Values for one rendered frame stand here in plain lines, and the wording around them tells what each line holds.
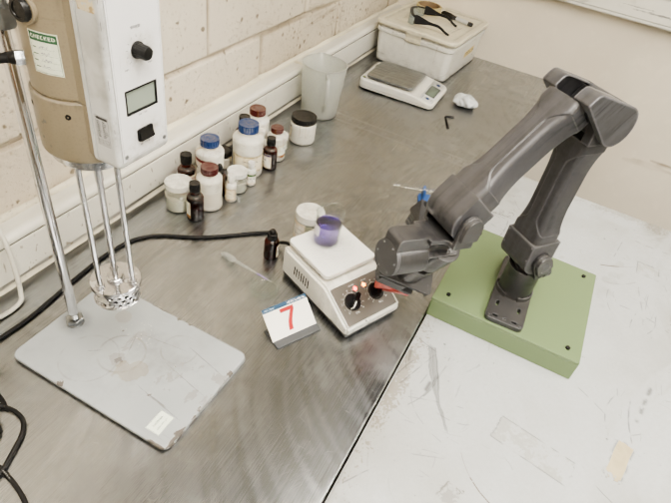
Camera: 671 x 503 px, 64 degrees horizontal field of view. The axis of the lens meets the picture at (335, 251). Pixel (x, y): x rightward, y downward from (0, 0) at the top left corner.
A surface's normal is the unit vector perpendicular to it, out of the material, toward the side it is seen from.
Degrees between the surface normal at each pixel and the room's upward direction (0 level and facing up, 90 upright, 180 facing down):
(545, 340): 0
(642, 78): 90
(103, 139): 90
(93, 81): 90
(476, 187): 48
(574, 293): 0
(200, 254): 0
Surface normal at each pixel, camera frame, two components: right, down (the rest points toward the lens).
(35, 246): 0.88, 0.40
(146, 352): 0.15, -0.75
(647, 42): -0.45, 0.54
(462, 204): -0.56, -0.36
